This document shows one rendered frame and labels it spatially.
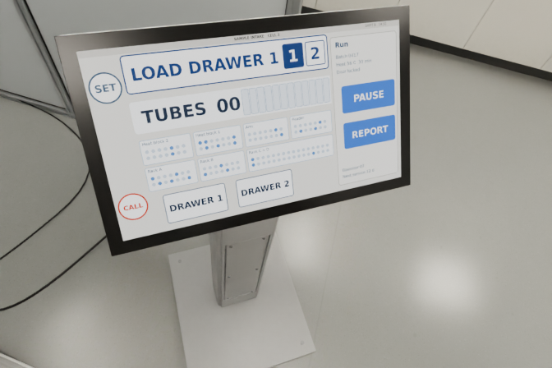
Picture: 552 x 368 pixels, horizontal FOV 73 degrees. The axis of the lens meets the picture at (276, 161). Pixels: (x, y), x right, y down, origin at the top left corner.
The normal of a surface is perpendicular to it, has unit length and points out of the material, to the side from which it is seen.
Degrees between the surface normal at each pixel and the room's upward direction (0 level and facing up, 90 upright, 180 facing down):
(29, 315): 0
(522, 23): 90
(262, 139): 50
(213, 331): 3
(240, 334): 3
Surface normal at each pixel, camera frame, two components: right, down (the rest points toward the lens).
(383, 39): 0.31, 0.24
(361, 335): 0.13, -0.57
